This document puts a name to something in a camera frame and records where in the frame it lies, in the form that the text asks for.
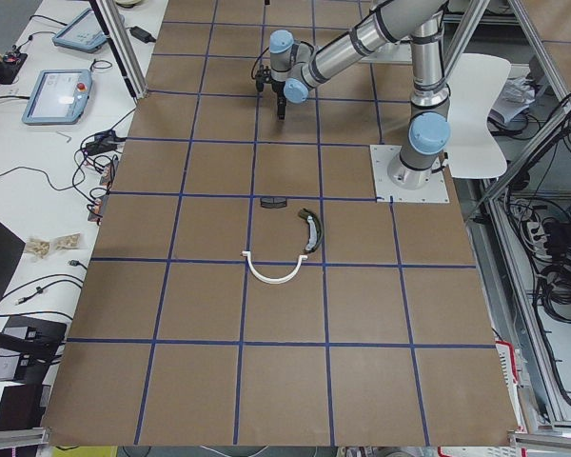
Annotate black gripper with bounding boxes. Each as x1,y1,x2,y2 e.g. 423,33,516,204
271,81,286,120

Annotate small allen key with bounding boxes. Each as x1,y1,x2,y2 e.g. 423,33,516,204
55,131,72,143

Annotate far blue teach pendant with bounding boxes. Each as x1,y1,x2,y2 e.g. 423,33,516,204
52,8,107,53

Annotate small black mesh part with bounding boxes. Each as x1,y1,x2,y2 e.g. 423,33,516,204
260,196,287,209

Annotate black power adapter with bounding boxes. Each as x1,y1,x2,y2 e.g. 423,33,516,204
129,26,156,43

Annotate black box device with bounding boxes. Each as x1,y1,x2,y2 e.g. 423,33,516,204
0,316,68,384

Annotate white plastic chair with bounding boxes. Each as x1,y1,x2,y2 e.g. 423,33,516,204
445,53,511,179

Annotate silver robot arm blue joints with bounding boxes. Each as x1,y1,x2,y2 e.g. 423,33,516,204
267,1,451,171

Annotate black usb hub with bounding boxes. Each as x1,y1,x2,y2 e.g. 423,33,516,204
83,129,127,156

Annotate grey green curved part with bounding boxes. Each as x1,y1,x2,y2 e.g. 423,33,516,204
298,208,324,254

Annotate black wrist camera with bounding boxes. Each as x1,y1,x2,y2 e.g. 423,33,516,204
254,66,272,93

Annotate aluminium frame post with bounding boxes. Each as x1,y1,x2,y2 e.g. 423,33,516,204
89,0,148,100

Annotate near blue teach pendant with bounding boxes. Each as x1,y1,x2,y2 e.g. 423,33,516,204
22,69,93,126

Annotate blue teach pendant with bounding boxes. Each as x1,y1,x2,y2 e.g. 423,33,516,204
22,69,93,126
52,8,107,53

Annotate white curved plastic part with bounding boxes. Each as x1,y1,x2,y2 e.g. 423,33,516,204
241,250,308,286

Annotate bag of wooden pieces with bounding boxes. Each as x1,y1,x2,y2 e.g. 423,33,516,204
24,237,51,259

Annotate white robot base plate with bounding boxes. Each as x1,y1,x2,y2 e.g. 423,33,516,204
369,145,449,204

